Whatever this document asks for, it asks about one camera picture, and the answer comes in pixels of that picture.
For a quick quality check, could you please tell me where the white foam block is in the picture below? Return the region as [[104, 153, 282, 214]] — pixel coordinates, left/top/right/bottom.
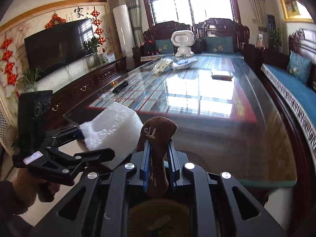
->
[[79, 102, 143, 170]]

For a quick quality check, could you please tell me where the person's left hand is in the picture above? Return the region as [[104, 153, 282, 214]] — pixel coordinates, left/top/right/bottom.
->
[[12, 168, 47, 208]]

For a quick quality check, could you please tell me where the dark wooden tv cabinet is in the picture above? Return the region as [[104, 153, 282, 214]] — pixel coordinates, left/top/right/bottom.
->
[[45, 57, 127, 130]]

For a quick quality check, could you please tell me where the small plant in glass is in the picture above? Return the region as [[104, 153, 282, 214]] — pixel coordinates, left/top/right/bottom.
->
[[19, 67, 44, 92]]

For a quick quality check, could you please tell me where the green plant in vase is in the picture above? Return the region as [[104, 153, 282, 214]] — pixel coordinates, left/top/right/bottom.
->
[[84, 36, 101, 66]]

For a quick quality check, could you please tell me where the black flat television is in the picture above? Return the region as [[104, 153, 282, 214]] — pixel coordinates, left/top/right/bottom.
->
[[24, 18, 94, 76]]

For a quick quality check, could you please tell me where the white blue wipes pack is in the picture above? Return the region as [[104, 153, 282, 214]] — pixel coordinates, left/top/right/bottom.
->
[[171, 58, 198, 71]]

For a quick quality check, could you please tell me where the white patterned plastic bag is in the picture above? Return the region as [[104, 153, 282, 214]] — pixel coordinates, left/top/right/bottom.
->
[[152, 58, 174, 74]]

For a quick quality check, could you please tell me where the carved wooden far armchair left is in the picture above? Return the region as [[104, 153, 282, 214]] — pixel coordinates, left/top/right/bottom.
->
[[132, 21, 192, 67]]

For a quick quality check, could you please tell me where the carved wooden armchair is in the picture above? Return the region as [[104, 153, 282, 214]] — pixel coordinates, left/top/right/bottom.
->
[[192, 18, 250, 55], [132, 21, 192, 67]]

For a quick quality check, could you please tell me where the red fu ornament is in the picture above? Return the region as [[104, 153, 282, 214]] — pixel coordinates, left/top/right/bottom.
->
[[45, 13, 66, 29]]

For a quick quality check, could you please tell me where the white standing air conditioner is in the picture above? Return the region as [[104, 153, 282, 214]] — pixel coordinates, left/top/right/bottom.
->
[[113, 5, 135, 63]]

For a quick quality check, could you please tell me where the teal pillow far left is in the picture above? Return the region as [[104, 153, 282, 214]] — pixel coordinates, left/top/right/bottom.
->
[[155, 39, 174, 54]]

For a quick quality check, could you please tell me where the white toy robot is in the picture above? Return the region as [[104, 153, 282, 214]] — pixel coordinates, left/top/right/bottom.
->
[[171, 30, 195, 57]]

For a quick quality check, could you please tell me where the teal pillow far right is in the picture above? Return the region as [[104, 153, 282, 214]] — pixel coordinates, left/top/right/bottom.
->
[[205, 36, 234, 54]]

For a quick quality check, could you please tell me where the carved wooden far armchair right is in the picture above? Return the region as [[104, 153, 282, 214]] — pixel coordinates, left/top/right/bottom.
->
[[192, 18, 250, 55]]

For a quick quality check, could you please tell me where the blue sofa seat cushion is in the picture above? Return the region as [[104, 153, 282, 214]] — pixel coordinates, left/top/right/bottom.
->
[[261, 63, 316, 139]]

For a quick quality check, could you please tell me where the left window curtain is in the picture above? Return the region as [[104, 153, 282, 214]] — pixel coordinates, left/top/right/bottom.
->
[[125, 0, 144, 47]]

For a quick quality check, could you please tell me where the window curtain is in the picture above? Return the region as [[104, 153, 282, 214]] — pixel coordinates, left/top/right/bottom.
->
[[250, 0, 268, 41], [125, 0, 144, 47]]

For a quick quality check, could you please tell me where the teal embroidered pillow near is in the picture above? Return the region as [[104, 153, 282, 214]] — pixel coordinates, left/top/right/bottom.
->
[[287, 51, 312, 85]]

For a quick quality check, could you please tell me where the potted green corner plant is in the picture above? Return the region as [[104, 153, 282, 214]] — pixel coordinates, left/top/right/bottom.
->
[[270, 28, 283, 52]]

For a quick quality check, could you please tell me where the black tower speaker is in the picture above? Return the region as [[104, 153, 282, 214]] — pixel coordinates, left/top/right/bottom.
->
[[267, 14, 276, 41]]

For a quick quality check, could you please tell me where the carved wooden side sofa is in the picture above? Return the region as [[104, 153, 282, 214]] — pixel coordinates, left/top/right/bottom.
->
[[261, 28, 316, 163]]

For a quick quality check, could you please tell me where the right window curtain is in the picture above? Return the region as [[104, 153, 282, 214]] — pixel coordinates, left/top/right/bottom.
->
[[250, 0, 268, 41]]

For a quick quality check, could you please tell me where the gold framed tree painting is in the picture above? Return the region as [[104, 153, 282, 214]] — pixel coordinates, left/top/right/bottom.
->
[[280, 0, 314, 23]]

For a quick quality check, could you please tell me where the black cable bundle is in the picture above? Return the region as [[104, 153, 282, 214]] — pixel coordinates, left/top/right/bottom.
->
[[112, 80, 130, 95]]

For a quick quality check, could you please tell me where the red chinese knot string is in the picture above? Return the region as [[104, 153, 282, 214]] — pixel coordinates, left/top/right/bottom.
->
[[90, 6, 107, 46]]

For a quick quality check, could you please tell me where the large window frame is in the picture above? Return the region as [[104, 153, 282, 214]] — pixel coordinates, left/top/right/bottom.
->
[[144, 0, 241, 27]]

